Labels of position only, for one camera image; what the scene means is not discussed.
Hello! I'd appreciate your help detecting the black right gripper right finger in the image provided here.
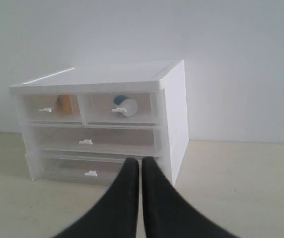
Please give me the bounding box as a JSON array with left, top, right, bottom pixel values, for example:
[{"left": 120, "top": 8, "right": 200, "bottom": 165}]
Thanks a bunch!
[{"left": 141, "top": 157, "right": 233, "bottom": 238}]

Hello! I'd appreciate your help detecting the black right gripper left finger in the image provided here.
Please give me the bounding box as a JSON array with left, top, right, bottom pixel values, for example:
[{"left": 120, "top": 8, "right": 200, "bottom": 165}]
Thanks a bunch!
[{"left": 55, "top": 158, "right": 139, "bottom": 238}]

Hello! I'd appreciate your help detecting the yellow cheese block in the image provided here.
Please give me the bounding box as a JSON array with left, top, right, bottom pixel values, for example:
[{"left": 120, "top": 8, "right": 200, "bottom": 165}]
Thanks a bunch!
[{"left": 54, "top": 95, "right": 73, "bottom": 115}]

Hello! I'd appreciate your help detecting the translucent bottom wide drawer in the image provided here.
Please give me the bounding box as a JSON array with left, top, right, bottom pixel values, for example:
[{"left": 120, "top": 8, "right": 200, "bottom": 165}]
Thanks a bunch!
[{"left": 39, "top": 151, "right": 160, "bottom": 186}]

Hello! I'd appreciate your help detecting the white plastic drawer cabinet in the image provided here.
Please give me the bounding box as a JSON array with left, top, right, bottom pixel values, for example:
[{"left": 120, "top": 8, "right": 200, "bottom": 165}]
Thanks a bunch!
[{"left": 9, "top": 60, "right": 189, "bottom": 185}]

